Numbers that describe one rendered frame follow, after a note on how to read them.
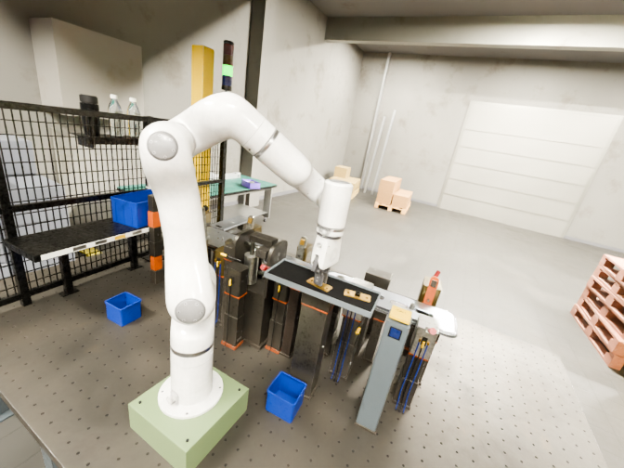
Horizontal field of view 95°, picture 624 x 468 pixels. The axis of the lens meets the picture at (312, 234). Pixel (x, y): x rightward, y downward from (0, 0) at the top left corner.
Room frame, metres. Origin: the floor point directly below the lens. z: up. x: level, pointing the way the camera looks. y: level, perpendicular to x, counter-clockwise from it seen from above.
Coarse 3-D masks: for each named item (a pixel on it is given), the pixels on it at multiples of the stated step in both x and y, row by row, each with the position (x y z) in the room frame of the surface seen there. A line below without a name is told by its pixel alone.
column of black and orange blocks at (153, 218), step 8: (152, 200) 1.33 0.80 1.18; (152, 208) 1.33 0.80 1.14; (152, 216) 1.33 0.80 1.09; (152, 224) 1.33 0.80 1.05; (160, 224) 1.36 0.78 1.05; (152, 232) 1.33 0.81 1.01; (160, 232) 1.36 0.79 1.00; (152, 240) 1.34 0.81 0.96; (160, 240) 1.37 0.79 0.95; (152, 248) 1.33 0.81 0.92; (160, 248) 1.36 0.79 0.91; (152, 256) 1.34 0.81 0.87; (160, 256) 1.36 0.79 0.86; (152, 264) 1.34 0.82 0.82; (160, 264) 1.36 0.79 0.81; (152, 272) 1.33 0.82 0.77; (160, 272) 1.36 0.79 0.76; (152, 280) 1.34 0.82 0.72; (160, 280) 1.35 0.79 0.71
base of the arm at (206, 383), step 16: (208, 352) 0.65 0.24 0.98; (176, 368) 0.61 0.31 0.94; (192, 368) 0.61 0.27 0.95; (208, 368) 0.65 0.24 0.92; (176, 384) 0.61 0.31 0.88; (192, 384) 0.61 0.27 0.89; (208, 384) 0.65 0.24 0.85; (160, 400) 0.61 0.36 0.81; (176, 400) 0.60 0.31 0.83; (192, 400) 0.61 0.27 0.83; (208, 400) 0.63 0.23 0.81; (176, 416) 0.57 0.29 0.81; (192, 416) 0.58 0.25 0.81
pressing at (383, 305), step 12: (216, 228) 1.55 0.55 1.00; (216, 240) 1.38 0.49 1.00; (336, 276) 1.21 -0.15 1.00; (384, 300) 1.07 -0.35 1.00; (396, 300) 1.08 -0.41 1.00; (408, 300) 1.10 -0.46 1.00; (384, 312) 0.98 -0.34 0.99; (432, 312) 1.03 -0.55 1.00; (444, 312) 1.05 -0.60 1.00; (444, 324) 0.96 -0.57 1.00; (456, 324) 0.98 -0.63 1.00; (456, 336) 0.90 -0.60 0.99
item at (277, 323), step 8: (280, 288) 0.99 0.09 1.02; (288, 288) 0.98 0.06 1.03; (272, 296) 1.01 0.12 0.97; (280, 296) 0.99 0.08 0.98; (288, 296) 0.99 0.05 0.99; (280, 304) 0.99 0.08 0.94; (272, 312) 1.01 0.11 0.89; (280, 312) 0.99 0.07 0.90; (272, 320) 1.00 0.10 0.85; (280, 320) 0.99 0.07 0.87; (272, 328) 1.00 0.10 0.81; (280, 328) 0.98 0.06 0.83; (272, 336) 0.99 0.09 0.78; (280, 336) 0.98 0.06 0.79; (272, 344) 0.99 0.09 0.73; (280, 344) 0.99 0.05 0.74
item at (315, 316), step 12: (312, 300) 0.80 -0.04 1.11; (312, 312) 0.80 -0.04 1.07; (324, 312) 0.78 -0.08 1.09; (300, 324) 0.81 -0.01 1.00; (312, 324) 0.80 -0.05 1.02; (324, 324) 0.78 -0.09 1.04; (300, 336) 0.81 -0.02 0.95; (312, 336) 0.80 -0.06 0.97; (324, 336) 0.81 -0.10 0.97; (300, 348) 0.81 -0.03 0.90; (312, 348) 0.79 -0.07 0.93; (300, 360) 0.81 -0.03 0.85; (312, 360) 0.79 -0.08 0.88; (300, 372) 0.80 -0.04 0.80; (312, 372) 0.79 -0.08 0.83; (312, 384) 0.79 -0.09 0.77
